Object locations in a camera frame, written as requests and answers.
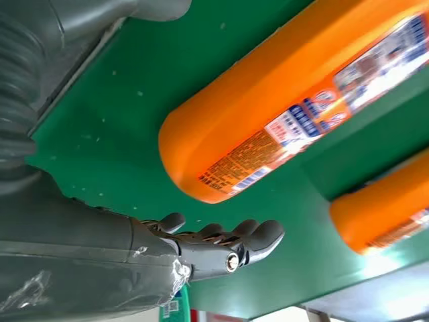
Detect green bottle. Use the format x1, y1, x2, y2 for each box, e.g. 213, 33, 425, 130
159, 284, 192, 322

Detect red and white sign stand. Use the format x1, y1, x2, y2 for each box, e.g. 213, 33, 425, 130
191, 309, 250, 322

